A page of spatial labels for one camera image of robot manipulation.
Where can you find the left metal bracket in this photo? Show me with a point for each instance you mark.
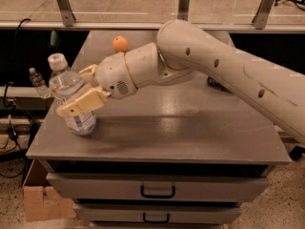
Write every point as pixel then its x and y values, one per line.
pixel 67 15

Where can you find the orange fruit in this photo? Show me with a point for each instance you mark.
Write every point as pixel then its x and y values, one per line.
pixel 120 44

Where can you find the brown cardboard box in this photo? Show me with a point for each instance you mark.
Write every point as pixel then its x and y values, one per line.
pixel 41 201

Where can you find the green-handled tool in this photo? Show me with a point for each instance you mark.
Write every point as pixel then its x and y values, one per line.
pixel 54 40

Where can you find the black upper drawer handle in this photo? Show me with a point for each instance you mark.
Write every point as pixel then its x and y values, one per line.
pixel 154 193

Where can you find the small clear water bottle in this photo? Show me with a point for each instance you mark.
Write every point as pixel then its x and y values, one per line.
pixel 38 82

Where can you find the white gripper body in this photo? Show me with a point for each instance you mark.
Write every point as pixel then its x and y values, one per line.
pixel 113 74

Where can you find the lower grey drawer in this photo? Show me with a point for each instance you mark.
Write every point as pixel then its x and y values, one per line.
pixel 155 213

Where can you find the metal bracket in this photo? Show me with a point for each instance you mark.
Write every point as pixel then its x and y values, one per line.
pixel 67 15
pixel 183 9
pixel 261 17

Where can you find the crushed blue soda can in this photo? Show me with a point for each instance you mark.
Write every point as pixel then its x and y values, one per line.
pixel 211 82

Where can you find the horizontal metal rail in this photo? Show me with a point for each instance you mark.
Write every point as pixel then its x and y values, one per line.
pixel 92 26

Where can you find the grey drawer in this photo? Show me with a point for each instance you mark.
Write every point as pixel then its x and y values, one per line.
pixel 155 213
pixel 218 189

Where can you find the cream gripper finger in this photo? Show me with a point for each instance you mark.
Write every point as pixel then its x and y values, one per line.
pixel 88 74
pixel 84 101

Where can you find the grey drawer cabinet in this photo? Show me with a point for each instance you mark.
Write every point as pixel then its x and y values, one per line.
pixel 189 130

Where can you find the middle metal bracket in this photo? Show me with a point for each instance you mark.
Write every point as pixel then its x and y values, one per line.
pixel 183 9

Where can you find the clear blue-label plastic bottle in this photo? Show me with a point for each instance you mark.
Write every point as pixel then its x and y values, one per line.
pixel 64 83

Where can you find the upper grey drawer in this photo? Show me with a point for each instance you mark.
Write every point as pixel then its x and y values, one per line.
pixel 218 189

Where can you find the black lower drawer handle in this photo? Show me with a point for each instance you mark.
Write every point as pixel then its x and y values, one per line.
pixel 156 218

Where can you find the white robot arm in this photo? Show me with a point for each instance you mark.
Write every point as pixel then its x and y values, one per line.
pixel 182 48

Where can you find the right metal bracket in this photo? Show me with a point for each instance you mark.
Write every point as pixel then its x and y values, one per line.
pixel 261 17

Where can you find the black drawer handle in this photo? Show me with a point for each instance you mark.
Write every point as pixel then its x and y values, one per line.
pixel 156 218
pixel 154 193

